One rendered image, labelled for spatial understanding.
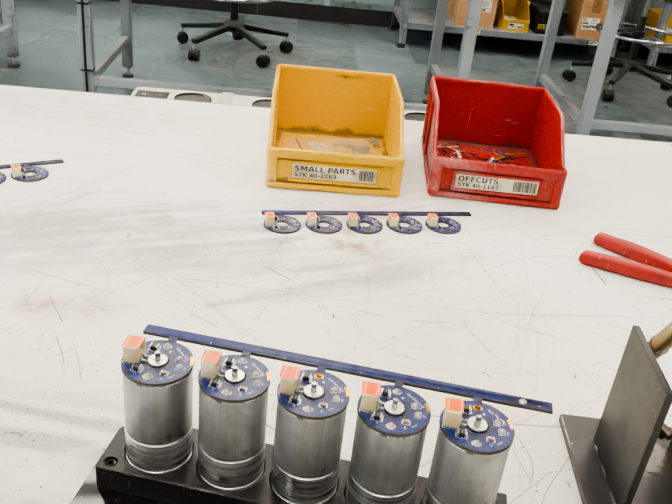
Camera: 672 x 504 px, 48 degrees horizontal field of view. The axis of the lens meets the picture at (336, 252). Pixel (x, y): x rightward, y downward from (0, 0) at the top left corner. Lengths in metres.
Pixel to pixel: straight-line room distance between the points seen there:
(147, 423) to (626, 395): 0.19
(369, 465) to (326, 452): 0.02
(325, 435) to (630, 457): 0.13
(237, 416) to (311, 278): 0.20
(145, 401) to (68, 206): 0.27
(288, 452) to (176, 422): 0.04
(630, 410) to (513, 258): 0.20
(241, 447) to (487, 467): 0.08
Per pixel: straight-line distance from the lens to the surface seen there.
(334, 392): 0.26
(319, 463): 0.27
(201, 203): 0.53
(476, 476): 0.26
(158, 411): 0.27
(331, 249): 0.48
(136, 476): 0.29
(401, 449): 0.26
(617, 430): 0.34
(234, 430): 0.27
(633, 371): 0.33
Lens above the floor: 0.98
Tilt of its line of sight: 29 degrees down
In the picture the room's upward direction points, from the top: 6 degrees clockwise
